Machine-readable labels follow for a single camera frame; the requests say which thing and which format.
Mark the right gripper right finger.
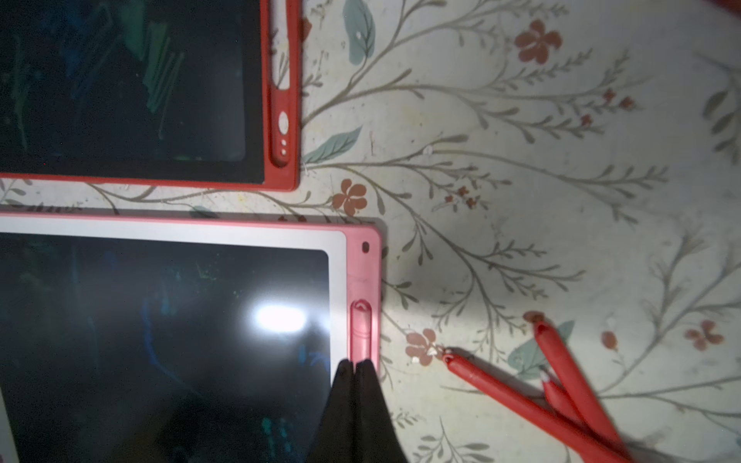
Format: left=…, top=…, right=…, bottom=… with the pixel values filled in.
left=354, top=360, right=407, bottom=463

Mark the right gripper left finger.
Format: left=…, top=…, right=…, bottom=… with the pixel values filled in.
left=305, top=360, right=356, bottom=463

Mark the pink stylus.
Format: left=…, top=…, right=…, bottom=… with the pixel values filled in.
left=349, top=299, right=372, bottom=364

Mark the pink white writing tablet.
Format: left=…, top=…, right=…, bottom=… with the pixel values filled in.
left=1, top=213, right=382, bottom=462

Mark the red tablet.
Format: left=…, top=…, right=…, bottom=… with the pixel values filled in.
left=1, top=1, right=302, bottom=192

